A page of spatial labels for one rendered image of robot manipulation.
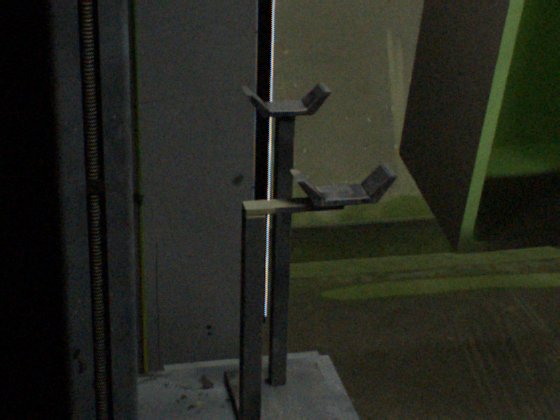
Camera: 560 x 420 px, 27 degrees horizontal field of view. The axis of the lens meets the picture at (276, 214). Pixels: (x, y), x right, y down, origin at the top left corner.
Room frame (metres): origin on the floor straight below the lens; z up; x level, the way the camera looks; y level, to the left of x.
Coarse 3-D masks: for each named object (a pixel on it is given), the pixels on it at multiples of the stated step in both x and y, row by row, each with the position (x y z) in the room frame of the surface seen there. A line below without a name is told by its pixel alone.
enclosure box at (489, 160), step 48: (432, 0) 2.24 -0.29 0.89; (480, 0) 2.03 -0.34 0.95; (528, 0) 2.34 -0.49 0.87; (432, 48) 2.22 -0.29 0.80; (480, 48) 2.01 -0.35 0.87; (528, 48) 2.37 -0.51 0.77; (432, 96) 2.20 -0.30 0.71; (480, 96) 1.99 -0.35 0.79; (528, 96) 2.40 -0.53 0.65; (432, 144) 2.18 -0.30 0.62; (480, 144) 1.97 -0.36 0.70; (528, 144) 2.43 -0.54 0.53; (432, 192) 2.15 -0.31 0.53; (480, 192) 2.00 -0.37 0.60; (528, 192) 2.24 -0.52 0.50; (480, 240) 2.07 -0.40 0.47; (528, 240) 2.05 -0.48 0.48
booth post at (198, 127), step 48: (144, 0) 1.37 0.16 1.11; (192, 0) 1.38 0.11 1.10; (240, 0) 1.40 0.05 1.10; (144, 48) 1.37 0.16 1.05; (192, 48) 1.38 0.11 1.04; (240, 48) 1.40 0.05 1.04; (144, 96) 1.37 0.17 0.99; (192, 96) 1.38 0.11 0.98; (240, 96) 1.40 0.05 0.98; (144, 144) 1.37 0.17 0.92; (192, 144) 1.38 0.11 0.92; (240, 144) 1.40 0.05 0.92; (144, 192) 1.37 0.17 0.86; (192, 192) 1.38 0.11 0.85; (240, 192) 1.40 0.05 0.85; (192, 240) 1.38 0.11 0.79; (240, 240) 1.40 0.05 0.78; (192, 288) 1.38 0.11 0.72; (192, 336) 1.38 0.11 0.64
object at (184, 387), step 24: (288, 360) 1.09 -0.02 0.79; (312, 360) 1.09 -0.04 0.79; (144, 384) 1.03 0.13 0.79; (168, 384) 1.04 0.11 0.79; (192, 384) 1.04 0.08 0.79; (216, 384) 1.04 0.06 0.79; (336, 384) 1.04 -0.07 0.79; (144, 408) 0.99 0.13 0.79; (168, 408) 0.99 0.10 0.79; (192, 408) 0.99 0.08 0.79; (216, 408) 0.99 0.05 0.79
